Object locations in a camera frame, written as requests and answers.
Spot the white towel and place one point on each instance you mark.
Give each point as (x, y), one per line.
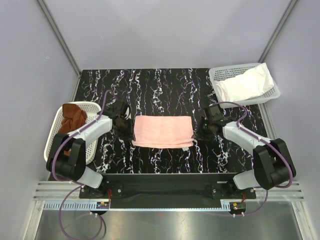
(251, 84)

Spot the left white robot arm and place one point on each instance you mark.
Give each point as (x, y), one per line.
(67, 156)

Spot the empty white mesh basket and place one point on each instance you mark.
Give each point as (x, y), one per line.
(225, 72)

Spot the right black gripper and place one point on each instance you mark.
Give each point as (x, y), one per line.
(198, 135)

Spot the controller board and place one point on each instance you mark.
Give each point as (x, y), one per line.
(103, 205)
(238, 206)

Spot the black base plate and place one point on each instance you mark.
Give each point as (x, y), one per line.
(212, 185)

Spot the pink towel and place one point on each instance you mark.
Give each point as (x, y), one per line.
(163, 132)

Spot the black marble pattern mat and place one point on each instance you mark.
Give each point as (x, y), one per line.
(159, 92)

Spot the right controller board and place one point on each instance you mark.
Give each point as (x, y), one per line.
(238, 206)

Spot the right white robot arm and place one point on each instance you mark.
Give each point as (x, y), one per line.
(272, 163)

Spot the left controller board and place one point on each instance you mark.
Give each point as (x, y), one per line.
(103, 205)

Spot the slotted cable duct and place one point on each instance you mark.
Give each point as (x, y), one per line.
(72, 206)

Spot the brown towel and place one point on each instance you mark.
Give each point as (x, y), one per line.
(73, 118)

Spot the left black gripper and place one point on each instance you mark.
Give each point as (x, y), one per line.
(129, 134)

